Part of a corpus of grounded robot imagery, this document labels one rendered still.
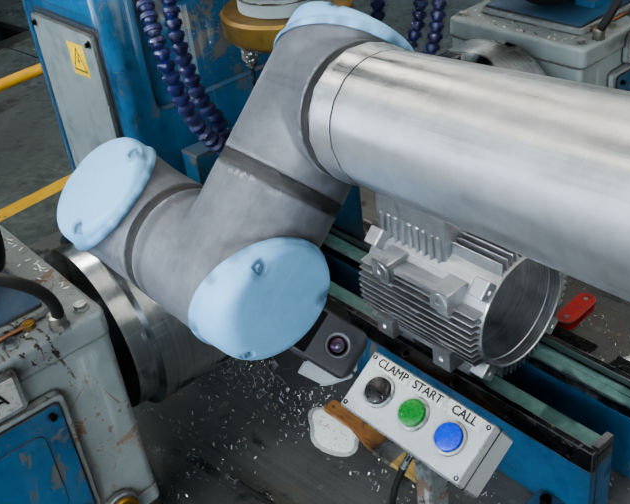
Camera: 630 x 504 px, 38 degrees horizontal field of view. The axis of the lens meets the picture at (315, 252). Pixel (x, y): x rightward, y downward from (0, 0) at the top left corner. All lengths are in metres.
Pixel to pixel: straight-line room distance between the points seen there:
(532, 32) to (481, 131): 1.16
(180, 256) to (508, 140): 0.26
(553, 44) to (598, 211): 1.18
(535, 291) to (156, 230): 0.71
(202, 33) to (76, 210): 0.78
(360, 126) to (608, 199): 0.18
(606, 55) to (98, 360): 0.95
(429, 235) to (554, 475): 0.33
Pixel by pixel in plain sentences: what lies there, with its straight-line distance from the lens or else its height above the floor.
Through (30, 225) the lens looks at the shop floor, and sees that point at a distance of 3.68.
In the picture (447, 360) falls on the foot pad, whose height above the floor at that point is 0.97.
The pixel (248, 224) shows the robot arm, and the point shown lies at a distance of 0.58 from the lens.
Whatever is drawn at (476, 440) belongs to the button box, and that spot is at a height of 1.07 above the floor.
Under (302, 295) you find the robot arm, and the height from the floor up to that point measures 1.38.
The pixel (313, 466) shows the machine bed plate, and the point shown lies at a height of 0.80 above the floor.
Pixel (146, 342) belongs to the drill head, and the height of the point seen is 1.07.
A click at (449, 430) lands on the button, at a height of 1.07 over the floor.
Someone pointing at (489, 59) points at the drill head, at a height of 1.16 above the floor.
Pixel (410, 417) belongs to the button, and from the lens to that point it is 0.94.
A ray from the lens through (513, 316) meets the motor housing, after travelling 1.24.
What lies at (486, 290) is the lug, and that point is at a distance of 1.07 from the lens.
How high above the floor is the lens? 1.73
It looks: 34 degrees down
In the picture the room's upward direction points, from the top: 8 degrees counter-clockwise
